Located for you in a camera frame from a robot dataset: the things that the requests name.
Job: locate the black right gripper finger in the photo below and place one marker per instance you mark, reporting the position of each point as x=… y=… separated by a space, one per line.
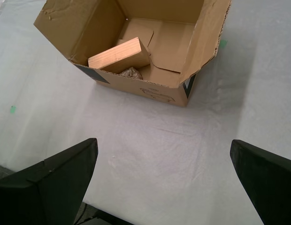
x=270 y=185
x=42 y=194

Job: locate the speckled beige rock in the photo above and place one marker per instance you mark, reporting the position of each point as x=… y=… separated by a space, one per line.
x=131 y=73

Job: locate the light wooden block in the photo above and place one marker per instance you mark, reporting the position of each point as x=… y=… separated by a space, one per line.
x=119 y=57

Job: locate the brown cardboard box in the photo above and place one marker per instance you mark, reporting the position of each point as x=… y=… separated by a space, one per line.
x=159 y=23

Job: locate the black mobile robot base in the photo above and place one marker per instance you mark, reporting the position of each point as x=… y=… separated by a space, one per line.
x=98 y=215

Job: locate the small green tape piece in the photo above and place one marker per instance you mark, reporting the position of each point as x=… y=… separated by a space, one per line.
x=12 y=109

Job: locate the white woven table cover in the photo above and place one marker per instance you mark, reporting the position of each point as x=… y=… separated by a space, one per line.
x=159 y=140

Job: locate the green tape strip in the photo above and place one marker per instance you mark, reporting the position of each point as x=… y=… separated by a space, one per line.
x=223 y=43

